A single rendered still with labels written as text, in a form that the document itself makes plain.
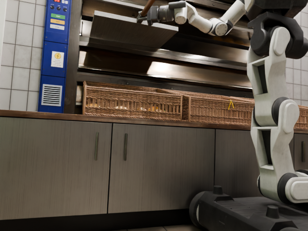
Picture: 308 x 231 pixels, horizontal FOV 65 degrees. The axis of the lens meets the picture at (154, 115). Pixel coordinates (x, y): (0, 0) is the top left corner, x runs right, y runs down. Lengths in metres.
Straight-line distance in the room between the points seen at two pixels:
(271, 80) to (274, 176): 0.44
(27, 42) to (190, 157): 1.31
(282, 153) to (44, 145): 1.09
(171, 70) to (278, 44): 0.96
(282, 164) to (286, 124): 0.19
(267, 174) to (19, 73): 1.59
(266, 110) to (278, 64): 0.21
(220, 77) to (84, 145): 1.37
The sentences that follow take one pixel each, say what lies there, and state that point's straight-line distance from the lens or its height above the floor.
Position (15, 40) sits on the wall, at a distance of 1.90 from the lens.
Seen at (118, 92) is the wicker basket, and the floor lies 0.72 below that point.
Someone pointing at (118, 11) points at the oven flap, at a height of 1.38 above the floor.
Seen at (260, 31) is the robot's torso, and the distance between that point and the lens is 1.31.
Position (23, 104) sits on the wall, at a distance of 1.80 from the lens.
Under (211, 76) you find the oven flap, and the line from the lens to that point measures 2.14.
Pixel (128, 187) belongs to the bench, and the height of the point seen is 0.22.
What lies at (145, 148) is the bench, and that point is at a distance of 1.28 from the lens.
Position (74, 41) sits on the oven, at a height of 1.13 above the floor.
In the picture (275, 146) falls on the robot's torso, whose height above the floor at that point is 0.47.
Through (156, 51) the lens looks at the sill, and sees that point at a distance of 1.97.
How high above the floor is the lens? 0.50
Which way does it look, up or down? 4 degrees up
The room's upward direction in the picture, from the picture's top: 3 degrees clockwise
